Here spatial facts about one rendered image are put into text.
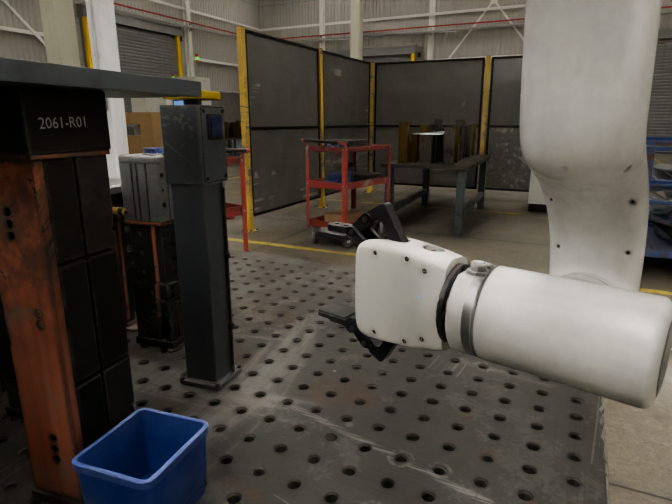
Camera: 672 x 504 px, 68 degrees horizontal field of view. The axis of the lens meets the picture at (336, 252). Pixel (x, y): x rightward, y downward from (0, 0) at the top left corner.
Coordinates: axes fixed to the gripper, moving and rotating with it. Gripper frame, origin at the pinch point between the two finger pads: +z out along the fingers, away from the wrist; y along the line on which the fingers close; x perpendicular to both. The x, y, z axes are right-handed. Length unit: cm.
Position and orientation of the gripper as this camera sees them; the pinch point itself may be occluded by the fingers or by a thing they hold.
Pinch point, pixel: (331, 271)
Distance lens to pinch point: 55.5
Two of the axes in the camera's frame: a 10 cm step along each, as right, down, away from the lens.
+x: 6.3, -2.2, 7.4
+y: 0.1, 9.6, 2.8
